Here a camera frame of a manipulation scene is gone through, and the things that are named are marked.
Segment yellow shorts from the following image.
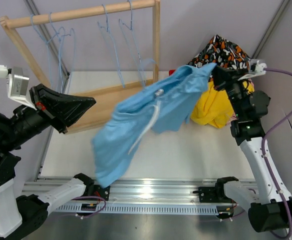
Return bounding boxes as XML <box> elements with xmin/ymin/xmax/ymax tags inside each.
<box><xmin>190</xmin><ymin>79</ymin><xmax>255</xmax><ymax>129</ymax></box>

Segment light blue wire hanger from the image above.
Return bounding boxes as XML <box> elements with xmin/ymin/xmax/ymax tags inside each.
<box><xmin>30</xmin><ymin>14</ymin><xmax>68</xmax><ymax>93</ymax></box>

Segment light blue shorts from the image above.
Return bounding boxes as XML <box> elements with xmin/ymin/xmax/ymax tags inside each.
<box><xmin>91</xmin><ymin>63</ymin><xmax>216</xmax><ymax>188</ymax></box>

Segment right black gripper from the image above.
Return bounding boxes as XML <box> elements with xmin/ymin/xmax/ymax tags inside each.
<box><xmin>210</xmin><ymin>65</ymin><xmax>249</xmax><ymax>119</ymax></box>

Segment red plastic tray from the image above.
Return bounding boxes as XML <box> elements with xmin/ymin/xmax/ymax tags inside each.
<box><xmin>168</xmin><ymin>69</ymin><xmax>176</xmax><ymax>76</ymax></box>

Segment blue hanger of camouflage shorts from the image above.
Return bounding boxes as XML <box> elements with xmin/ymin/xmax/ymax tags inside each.
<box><xmin>48</xmin><ymin>12</ymin><xmax>76</xmax><ymax>93</ymax></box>

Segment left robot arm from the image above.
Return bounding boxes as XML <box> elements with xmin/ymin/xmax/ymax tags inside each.
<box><xmin>0</xmin><ymin>84</ymin><xmax>96</xmax><ymax>240</ymax></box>

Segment wooden clothes rack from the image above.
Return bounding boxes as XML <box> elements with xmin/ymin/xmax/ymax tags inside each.
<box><xmin>0</xmin><ymin>0</ymin><xmax>160</xmax><ymax>134</ymax></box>

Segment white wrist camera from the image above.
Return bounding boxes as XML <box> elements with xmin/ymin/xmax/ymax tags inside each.
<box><xmin>238</xmin><ymin>59</ymin><xmax>267</xmax><ymax>81</ymax></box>
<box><xmin>0</xmin><ymin>65</ymin><xmax>35</xmax><ymax>109</ymax></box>

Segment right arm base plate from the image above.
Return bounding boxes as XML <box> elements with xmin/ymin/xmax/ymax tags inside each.
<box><xmin>192</xmin><ymin>186</ymin><xmax>235</xmax><ymax>204</ymax></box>

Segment aluminium mounting rail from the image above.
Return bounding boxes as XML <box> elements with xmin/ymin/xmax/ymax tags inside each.
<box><xmin>19</xmin><ymin>177</ymin><xmax>290</xmax><ymax>216</ymax></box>

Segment blue hanger of yellow shorts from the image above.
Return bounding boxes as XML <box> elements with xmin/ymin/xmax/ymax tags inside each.
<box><xmin>97</xmin><ymin>4</ymin><xmax>125</xmax><ymax>87</ymax></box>

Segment blue hanger of pink shorts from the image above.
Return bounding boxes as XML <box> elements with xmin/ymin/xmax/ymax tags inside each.
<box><xmin>118</xmin><ymin>0</ymin><xmax>146</xmax><ymax>88</ymax></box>

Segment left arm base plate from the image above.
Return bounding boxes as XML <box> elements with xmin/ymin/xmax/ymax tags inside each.
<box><xmin>84</xmin><ymin>184</ymin><xmax>111</xmax><ymax>201</ymax></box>

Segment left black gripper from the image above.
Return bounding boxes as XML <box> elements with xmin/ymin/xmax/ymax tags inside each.
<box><xmin>0</xmin><ymin>81</ymin><xmax>98</xmax><ymax>150</ymax></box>

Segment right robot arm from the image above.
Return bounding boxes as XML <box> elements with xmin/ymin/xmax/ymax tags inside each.
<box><xmin>212</xmin><ymin>63</ymin><xmax>292</xmax><ymax>239</ymax></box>

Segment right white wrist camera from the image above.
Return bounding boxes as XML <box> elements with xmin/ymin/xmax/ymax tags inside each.
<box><xmin>238</xmin><ymin>59</ymin><xmax>267</xmax><ymax>81</ymax></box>

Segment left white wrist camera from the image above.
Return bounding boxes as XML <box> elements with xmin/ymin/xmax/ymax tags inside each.
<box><xmin>0</xmin><ymin>65</ymin><xmax>35</xmax><ymax>109</ymax></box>

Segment camouflage orange black shorts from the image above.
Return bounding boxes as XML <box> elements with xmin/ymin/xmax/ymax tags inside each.
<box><xmin>188</xmin><ymin>34</ymin><xmax>250</xmax><ymax>70</ymax></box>

